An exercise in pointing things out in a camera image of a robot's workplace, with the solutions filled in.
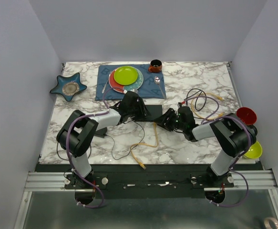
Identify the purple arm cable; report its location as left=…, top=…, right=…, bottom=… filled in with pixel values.
left=179, top=96, right=253, bottom=208
left=66, top=87, right=130, bottom=208

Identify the black power adapter brick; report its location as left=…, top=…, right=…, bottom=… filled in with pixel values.
left=94, top=127, right=107, bottom=138

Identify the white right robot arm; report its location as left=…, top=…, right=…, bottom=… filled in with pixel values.
left=154, top=106, right=257, bottom=187

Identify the black network switch box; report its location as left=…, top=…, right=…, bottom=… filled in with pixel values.
left=136, top=104, right=163, bottom=122

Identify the blue cloth placemat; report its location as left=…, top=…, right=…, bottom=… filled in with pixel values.
left=94, top=64, right=167, bottom=102

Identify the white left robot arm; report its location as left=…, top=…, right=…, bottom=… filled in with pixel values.
left=56, top=91, right=151, bottom=188

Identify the blue star shaped dish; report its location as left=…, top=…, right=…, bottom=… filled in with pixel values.
left=50, top=73, right=87, bottom=102

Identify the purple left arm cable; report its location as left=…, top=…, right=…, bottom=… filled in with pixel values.
left=66, top=87, right=130, bottom=208

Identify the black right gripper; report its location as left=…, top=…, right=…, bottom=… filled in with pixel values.
left=153, top=107, right=186, bottom=132

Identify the red and teal plate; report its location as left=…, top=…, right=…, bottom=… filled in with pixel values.
left=109, top=68, right=144, bottom=93

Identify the silver spoon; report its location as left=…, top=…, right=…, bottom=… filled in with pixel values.
left=154, top=76, right=166, bottom=99

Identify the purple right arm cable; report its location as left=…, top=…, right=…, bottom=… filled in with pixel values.
left=179, top=96, right=253, bottom=208

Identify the green bowl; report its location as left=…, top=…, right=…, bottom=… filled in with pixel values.
left=243, top=141, right=263, bottom=159

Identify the black ethernet cable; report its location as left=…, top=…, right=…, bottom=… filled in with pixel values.
left=185, top=89, right=207, bottom=112

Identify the red skull pattern mug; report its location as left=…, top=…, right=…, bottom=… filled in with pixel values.
left=236, top=107, right=258, bottom=135

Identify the green plate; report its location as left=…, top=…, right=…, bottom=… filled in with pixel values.
left=113, top=66, right=138, bottom=85

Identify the brown small cup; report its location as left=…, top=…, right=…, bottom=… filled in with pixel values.
left=148, top=59, right=162, bottom=73

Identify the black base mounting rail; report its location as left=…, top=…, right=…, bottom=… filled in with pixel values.
left=36, top=165, right=234, bottom=203

